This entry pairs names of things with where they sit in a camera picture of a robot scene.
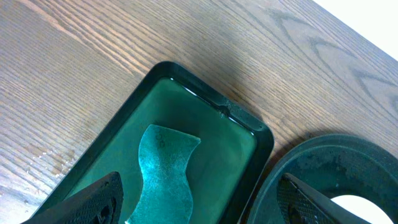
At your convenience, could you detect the rectangular black water tray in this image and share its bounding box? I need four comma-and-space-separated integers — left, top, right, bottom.
30, 60, 275, 224

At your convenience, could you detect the round black tray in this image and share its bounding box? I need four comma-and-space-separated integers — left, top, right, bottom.
243, 134, 397, 223

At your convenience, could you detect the green scouring sponge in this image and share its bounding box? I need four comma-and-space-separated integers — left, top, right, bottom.
125, 124, 201, 224

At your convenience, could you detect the white plate green stain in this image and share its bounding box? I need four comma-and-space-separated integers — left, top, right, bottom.
331, 195, 394, 224

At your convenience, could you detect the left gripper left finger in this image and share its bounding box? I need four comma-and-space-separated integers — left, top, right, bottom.
23, 172, 124, 224

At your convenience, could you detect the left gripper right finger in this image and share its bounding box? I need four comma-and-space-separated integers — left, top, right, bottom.
277, 173, 367, 224

